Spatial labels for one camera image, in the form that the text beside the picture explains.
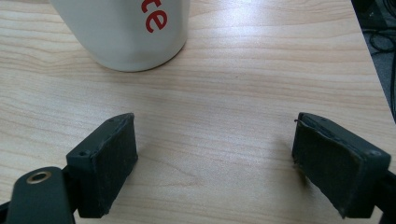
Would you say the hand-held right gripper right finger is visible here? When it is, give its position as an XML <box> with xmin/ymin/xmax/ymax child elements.
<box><xmin>291</xmin><ymin>112</ymin><xmax>392</xmax><ymax>219</ymax></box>

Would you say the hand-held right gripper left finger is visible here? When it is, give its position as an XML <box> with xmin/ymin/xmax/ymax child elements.
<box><xmin>65</xmin><ymin>112</ymin><xmax>139</xmax><ymax>219</ymax></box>

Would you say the white cup with red print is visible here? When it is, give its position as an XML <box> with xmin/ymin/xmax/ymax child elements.
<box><xmin>49</xmin><ymin>0</ymin><xmax>191</xmax><ymax>73</ymax></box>

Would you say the black cable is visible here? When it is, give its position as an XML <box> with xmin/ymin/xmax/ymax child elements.
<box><xmin>362</xmin><ymin>27</ymin><xmax>396</xmax><ymax>57</ymax></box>

